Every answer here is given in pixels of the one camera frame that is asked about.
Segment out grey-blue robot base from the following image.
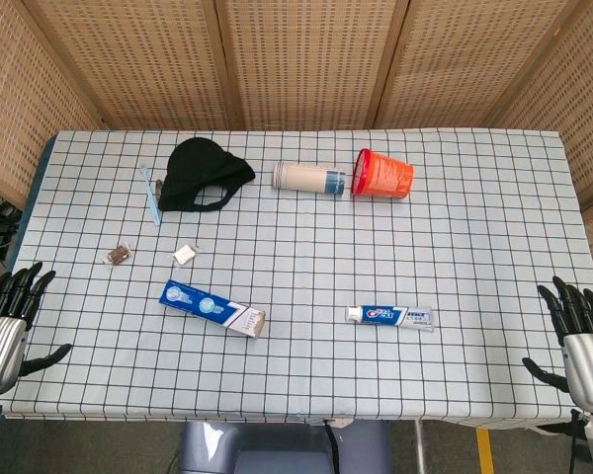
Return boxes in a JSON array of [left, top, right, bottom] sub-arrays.
[[177, 419, 391, 474]]

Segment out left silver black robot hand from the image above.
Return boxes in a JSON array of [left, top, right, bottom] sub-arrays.
[[0, 261, 73, 396]]

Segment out blue white toothpaste tube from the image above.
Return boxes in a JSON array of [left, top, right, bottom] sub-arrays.
[[345, 304, 435, 333]]

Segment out brown wrapped candy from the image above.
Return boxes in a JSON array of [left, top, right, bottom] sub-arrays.
[[103, 243, 133, 267]]

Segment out blue white toothpaste box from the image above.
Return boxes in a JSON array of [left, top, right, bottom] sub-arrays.
[[159, 278, 268, 341]]

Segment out orange red plastic tub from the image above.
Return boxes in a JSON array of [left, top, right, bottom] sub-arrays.
[[350, 147, 415, 200]]

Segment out woven bamboo folding screen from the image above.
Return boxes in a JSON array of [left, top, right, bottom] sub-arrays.
[[0, 0, 593, 243]]

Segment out white cylindrical bottle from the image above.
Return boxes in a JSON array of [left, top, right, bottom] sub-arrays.
[[272, 162, 348, 198]]

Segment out black floor cables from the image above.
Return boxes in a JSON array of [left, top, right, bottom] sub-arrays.
[[0, 192, 24, 263]]

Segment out blue checked tablecloth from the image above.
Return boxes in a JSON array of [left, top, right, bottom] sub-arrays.
[[2, 128, 593, 426]]

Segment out black baseball cap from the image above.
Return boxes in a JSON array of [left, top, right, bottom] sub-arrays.
[[156, 137, 257, 213]]

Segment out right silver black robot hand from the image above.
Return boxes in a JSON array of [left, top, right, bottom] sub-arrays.
[[522, 276, 593, 414]]

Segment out white wrapped candy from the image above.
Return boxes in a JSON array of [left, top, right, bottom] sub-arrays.
[[171, 242, 201, 267]]

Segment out white table leg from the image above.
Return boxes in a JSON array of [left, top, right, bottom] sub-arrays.
[[413, 420, 424, 474]]

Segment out light blue toothbrush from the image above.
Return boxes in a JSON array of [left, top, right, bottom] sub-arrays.
[[139, 165, 162, 228]]

